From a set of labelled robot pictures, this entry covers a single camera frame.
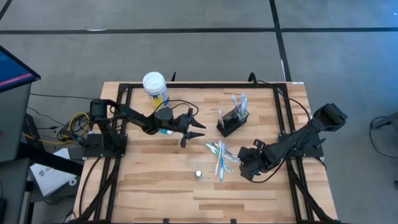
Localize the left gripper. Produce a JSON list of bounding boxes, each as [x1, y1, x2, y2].
[[177, 108, 207, 148]]

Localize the white booklet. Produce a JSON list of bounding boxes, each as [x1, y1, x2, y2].
[[30, 147, 78, 198]]

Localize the grey stand leg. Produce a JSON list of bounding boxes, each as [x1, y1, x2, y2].
[[371, 111, 398, 130]]

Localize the disinfecting wipes canister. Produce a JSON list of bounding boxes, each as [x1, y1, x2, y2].
[[142, 71, 170, 109]]

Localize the curved black floor cable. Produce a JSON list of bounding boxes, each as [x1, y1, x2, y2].
[[368, 115, 398, 159]]

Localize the blue screen monitor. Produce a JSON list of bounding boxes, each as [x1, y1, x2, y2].
[[0, 45, 42, 93]]

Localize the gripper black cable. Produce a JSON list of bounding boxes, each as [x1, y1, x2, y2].
[[248, 146, 292, 184], [153, 99, 200, 118]]

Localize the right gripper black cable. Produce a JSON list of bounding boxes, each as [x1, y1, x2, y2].
[[248, 146, 292, 184]]

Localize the yellow cable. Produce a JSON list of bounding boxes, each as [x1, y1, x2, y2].
[[22, 112, 91, 146]]

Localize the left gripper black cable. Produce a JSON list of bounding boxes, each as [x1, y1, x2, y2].
[[153, 99, 200, 118]]

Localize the thin black floor cable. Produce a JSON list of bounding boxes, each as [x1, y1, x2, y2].
[[29, 92, 101, 101]]

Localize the right arm supply cable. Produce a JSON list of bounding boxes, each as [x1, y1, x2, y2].
[[248, 72, 312, 124]]

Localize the black wire caddy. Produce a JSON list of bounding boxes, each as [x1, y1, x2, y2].
[[216, 107, 251, 138]]

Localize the black desk beam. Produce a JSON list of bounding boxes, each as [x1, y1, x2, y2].
[[17, 141, 84, 177]]

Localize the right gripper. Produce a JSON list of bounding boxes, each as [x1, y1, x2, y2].
[[238, 139, 275, 182]]

